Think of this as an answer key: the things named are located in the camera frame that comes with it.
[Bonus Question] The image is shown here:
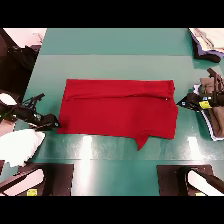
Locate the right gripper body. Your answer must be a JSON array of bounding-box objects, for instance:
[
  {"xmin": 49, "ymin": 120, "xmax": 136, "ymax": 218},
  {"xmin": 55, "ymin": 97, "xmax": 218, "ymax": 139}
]
[{"xmin": 175, "ymin": 93, "xmax": 202, "ymax": 112}]

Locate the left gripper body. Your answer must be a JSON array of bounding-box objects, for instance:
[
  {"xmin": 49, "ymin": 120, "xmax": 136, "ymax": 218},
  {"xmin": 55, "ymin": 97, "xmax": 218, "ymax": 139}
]
[{"xmin": 32, "ymin": 113, "xmax": 62, "ymax": 131}]

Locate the red T-shirt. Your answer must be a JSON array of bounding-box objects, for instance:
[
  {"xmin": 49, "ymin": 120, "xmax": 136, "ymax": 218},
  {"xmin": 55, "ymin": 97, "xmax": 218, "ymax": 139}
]
[{"xmin": 56, "ymin": 78, "xmax": 179, "ymax": 152}]

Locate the brown garment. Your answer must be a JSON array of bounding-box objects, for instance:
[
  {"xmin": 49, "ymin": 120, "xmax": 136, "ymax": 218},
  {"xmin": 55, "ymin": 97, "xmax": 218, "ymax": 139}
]
[{"xmin": 199, "ymin": 77, "xmax": 224, "ymax": 139}]

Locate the white garment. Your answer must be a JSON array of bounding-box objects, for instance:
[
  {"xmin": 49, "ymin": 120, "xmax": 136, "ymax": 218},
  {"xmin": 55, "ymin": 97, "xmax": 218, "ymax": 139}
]
[{"xmin": 193, "ymin": 84, "xmax": 224, "ymax": 142}]

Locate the dark blue garment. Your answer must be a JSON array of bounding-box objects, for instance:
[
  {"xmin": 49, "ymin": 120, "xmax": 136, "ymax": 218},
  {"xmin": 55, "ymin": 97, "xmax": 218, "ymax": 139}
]
[{"xmin": 191, "ymin": 35, "xmax": 223, "ymax": 64}]

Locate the beige garment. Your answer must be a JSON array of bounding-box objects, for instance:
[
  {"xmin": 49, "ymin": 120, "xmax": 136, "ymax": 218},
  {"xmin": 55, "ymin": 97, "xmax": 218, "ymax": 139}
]
[{"xmin": 188, "ymin": 27, "xmax": 224, "ymax": 54}]

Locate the black garment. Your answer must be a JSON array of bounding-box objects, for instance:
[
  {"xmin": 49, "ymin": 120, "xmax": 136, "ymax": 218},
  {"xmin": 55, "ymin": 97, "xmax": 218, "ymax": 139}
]
[{"xmin": 6, "ymin": 44, "xmax": 40, "ymax": 72}]

